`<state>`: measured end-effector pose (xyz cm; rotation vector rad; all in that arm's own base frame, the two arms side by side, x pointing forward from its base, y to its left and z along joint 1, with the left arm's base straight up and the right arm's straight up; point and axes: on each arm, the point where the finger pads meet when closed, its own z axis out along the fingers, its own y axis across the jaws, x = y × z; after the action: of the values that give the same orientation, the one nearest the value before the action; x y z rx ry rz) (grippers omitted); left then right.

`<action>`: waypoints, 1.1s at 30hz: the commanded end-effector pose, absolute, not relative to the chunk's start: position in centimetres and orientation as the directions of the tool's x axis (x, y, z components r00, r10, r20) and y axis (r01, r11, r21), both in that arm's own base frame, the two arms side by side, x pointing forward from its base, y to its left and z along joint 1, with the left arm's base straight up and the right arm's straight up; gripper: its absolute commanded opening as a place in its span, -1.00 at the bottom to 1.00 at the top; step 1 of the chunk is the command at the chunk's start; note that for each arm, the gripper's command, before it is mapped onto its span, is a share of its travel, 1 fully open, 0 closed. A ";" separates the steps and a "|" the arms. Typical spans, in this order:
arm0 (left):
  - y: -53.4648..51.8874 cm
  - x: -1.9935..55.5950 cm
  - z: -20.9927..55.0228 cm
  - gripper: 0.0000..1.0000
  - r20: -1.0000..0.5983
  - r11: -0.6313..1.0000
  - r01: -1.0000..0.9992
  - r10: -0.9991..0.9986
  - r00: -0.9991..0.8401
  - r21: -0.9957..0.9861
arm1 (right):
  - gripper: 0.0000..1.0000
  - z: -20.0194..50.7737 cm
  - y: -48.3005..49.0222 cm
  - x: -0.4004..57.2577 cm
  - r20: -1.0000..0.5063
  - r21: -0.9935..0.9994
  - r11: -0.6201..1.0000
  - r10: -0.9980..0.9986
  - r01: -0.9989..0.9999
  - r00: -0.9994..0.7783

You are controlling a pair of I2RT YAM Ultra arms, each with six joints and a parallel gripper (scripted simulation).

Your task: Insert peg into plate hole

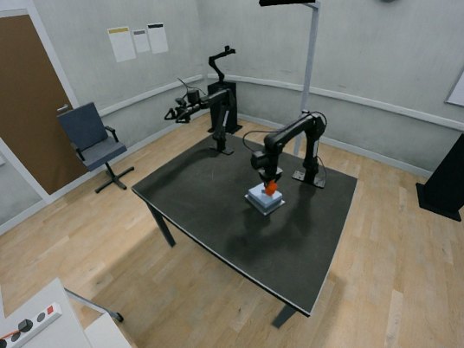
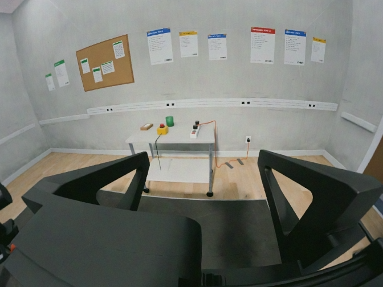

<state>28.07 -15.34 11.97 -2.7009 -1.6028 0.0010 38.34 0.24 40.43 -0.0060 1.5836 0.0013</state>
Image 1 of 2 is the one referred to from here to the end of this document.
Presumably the light blue flat plate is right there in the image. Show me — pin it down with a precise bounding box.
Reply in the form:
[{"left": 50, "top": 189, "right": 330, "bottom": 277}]
[{"left": 248, "top": 183, "right": 282, "bottom": 208}]

